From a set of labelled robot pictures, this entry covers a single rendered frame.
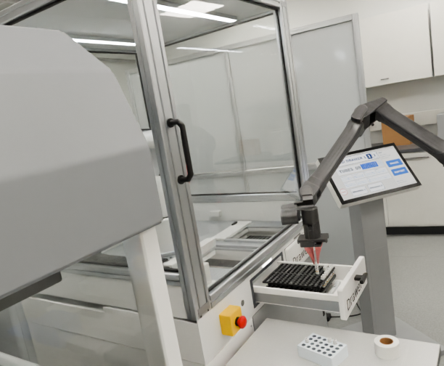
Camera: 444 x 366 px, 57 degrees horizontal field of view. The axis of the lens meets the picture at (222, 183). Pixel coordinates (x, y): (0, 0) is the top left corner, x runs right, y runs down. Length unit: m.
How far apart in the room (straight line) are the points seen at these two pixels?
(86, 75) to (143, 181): 0.20
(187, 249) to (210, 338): 0.30
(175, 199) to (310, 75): 2.19
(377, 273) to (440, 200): 2.01
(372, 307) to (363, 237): 0.44
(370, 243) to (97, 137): 2.08
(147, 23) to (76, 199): 0.68
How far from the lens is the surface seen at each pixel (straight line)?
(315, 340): 1.41
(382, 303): 2.73
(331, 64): 3.16
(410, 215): 4.57
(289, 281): 1.56
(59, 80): 0.69
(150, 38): 1.19
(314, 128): 3.20
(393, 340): 1.39
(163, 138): 1.15
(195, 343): 1.34
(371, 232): 2.54
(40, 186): 0.59
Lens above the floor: 1.54
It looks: 10 degrees down
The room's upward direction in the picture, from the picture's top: 9 degrees counter-clockwise
